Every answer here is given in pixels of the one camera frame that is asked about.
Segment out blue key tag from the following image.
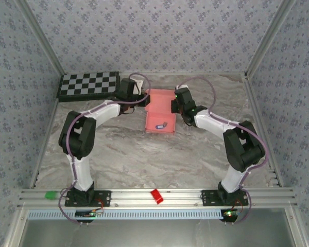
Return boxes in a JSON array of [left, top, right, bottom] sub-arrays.
[[153, 121, 169, 131]]

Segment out aluminium back rail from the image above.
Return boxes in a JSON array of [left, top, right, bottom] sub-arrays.
[[119, 71, 248, 77]]

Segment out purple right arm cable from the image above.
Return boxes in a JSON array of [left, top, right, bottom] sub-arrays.
[[175, 77, 270, 226]]

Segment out red block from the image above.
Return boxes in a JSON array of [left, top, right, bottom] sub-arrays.
[[150, 189, 164, 205]]

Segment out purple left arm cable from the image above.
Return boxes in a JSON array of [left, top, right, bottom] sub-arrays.
[[58, 73, 152, 226]]

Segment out pink paper box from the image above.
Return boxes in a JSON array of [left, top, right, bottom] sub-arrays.
[[145, 88, 177, 135]]

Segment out blue slotted cable duct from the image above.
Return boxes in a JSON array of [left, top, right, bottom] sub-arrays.
[[27, 208, 224, 220]]

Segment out aluminium side rail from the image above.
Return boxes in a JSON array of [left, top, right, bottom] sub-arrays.
[[243, 73, 284, 188]]

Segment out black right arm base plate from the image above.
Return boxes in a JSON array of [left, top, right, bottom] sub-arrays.
[[200, 189, 249, 207]]

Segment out black and white checkerboard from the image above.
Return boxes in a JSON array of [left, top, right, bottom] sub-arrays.
[[56, 71, 121, 102]]

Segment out aluminium frame post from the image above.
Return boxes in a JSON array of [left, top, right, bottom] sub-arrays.
[[244, 0, 298, 78], [15, 0, 66, 76]]

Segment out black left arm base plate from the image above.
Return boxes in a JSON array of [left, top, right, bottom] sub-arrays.
[[64, 189, 112, 207]]

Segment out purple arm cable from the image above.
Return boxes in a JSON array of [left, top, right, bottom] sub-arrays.
[[58, 73, 152, 226], [175, 77, 270, 226]]

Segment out aluminium mounting rail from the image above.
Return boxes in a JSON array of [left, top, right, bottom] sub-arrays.
[[17, 187, 298, 208]]

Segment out grey metal panel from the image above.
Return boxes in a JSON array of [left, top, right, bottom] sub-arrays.
[[18, 218, 297, 247]]

